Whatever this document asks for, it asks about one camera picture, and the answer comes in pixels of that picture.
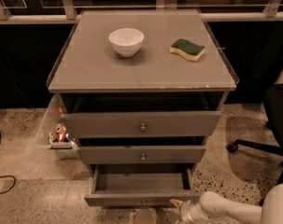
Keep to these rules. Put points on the padded gripper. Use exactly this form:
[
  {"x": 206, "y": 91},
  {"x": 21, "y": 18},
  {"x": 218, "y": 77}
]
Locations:
[{"x": 187, "y": 209}]

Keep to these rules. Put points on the grey bottom drawer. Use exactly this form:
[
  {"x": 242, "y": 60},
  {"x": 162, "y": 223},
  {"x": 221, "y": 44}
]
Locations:
[{"x": 115, "y": 185}]

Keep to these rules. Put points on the grey drawer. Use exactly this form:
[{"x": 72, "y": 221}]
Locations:
[
  {"x": 140, "y": 150},
  {"x": 147, "y": 114},
  {"x": 115, "y": 185}
]

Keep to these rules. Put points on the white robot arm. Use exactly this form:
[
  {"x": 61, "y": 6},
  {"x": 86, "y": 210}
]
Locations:
[{"x": 212, "y": 206}]

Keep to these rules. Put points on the grey middle drawer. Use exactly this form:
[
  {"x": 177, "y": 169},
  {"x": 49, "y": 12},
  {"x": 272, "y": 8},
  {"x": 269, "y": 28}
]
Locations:
[{"x": 140, "y": 150}]

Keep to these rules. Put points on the grey top drawer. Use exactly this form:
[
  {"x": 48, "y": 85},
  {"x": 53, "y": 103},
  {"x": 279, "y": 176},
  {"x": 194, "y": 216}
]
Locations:
[{"x": 147, "y": 114}]

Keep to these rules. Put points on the grey drawer cabinet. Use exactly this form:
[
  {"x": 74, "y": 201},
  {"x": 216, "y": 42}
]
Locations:
[{"x": 90, "y": 64}]

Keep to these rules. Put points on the black office chair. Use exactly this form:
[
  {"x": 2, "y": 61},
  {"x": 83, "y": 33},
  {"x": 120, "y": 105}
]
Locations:
[{"x": 273, "y": 106}]

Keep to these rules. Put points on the orange can in bin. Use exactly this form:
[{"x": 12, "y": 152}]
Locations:
[{"x": 60, "y": 131}]

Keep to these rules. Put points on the clear plastic side bin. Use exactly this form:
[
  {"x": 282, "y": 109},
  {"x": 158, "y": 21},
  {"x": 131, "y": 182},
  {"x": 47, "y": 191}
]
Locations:
[{"x": 46, "y": 132}]

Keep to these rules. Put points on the green and yellow sponge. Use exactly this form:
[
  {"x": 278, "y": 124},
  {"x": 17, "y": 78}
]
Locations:
[{"x": 187, "y": 50}]

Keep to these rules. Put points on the white ceramic bowl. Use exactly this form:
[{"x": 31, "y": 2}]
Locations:
[{"x": 126, "y": 41}]

